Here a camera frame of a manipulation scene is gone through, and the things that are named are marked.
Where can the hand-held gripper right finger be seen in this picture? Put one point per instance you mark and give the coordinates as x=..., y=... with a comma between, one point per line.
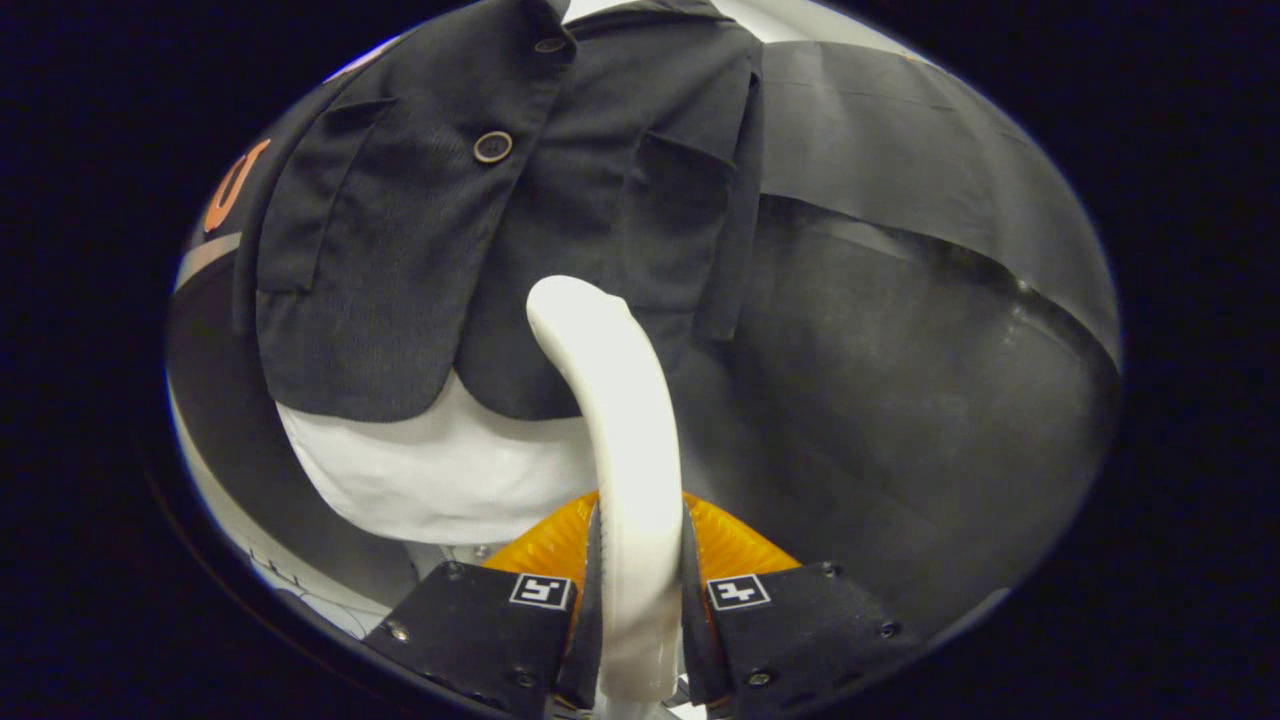
x=800, y=630

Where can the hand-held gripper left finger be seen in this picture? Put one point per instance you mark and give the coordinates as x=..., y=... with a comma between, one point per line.
x=470, y=630

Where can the black suit jacket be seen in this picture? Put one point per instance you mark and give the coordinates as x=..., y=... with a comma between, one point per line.
x=400, y=250

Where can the grey cabinet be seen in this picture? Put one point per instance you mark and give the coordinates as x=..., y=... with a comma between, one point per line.
x=330, y=590

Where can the white mannequin torso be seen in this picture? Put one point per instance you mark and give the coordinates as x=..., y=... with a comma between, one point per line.
x=450, y=470

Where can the black backdrop cloth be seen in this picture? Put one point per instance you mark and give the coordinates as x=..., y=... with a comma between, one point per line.
x=900, y=350

